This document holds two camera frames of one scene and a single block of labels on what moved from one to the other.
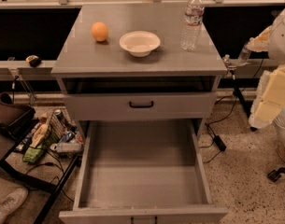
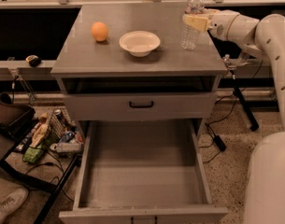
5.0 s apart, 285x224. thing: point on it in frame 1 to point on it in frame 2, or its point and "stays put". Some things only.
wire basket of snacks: x=57 y=130 stays put
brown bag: x=11 y=118 stays put
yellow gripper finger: x=261 y=42 to x=211 y=11
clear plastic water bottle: x=192 y=23 stays put
